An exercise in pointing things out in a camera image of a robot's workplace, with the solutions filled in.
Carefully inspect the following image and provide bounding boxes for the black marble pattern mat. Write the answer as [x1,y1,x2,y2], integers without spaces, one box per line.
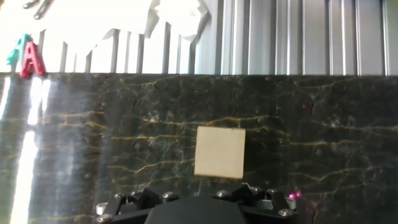
[0,72,398,224]

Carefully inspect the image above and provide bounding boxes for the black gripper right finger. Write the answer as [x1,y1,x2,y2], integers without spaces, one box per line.
[213,183,298,218]

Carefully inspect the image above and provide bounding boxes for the small wooden block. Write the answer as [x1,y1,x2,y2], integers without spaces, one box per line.
[193,126,246,180]

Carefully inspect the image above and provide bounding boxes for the teal clothespin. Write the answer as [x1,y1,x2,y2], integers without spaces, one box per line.
[6,33,34,73]

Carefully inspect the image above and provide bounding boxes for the red clothespin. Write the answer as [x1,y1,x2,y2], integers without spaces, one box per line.
[19,41,47,79]

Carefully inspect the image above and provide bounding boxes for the white tissue paper sheets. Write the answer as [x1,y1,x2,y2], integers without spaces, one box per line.
[0,0,155,65]

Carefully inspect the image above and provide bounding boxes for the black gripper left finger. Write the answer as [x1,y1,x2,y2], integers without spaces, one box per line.
[95,186,180,224]

